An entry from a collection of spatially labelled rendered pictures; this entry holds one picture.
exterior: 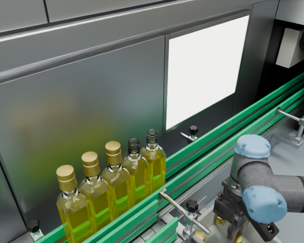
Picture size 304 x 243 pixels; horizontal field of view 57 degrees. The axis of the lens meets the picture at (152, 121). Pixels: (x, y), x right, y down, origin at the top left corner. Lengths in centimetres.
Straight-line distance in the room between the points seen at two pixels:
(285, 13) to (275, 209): 92
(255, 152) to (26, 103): 49
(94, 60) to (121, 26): 11
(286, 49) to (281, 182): 97
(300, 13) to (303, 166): 61
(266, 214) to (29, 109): 52
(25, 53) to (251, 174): 51
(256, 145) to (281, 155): 67
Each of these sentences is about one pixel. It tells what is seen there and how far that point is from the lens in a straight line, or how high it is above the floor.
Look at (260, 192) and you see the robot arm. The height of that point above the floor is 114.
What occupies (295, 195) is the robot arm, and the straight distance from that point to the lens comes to 63.
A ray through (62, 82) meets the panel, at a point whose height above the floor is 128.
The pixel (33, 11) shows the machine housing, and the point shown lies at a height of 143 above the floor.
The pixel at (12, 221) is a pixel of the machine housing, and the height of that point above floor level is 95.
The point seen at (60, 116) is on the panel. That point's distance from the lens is 67.
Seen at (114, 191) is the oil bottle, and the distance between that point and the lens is 68.
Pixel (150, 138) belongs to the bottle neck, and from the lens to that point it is 69.
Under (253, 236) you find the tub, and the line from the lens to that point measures 96.
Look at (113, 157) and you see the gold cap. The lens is 63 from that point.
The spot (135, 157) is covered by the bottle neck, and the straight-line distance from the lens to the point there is 68.
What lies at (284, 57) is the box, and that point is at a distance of 152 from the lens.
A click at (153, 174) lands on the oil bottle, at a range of 74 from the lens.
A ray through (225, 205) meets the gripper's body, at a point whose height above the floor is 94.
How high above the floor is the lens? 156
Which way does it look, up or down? 35 degrees down
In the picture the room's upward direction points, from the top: straight up
